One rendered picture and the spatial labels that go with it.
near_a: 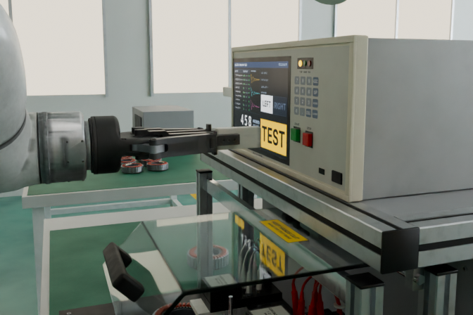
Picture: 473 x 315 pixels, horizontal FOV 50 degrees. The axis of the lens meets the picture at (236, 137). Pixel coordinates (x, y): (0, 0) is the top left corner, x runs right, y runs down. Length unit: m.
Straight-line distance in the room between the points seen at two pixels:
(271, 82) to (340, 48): 0.21
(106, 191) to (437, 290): 1.81
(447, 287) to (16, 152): 0.51
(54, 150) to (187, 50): 4.93
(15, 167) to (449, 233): 0.49
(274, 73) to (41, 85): 4.62
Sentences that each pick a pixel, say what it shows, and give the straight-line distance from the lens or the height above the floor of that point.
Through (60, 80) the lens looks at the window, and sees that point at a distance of 5.35.
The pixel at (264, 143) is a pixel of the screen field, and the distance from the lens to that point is 0.87.
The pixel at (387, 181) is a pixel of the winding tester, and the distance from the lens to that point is 0.67.
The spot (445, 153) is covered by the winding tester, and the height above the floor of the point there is 1.17.
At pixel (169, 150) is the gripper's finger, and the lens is 0.64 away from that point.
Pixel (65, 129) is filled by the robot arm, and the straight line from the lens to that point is 0.64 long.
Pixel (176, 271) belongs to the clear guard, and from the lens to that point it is 0.56.
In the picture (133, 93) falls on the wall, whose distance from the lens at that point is 5.42.
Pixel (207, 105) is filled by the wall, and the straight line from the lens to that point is 5.61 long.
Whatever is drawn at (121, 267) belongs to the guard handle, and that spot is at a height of 1.06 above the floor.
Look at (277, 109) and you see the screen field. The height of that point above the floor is 1.21.
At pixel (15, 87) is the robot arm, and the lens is 0.53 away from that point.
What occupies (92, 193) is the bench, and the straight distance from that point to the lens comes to 2.27.
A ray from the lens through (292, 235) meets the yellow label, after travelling 0.67.
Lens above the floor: 1.28
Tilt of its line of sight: 8 degrees down
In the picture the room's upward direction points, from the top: straight up
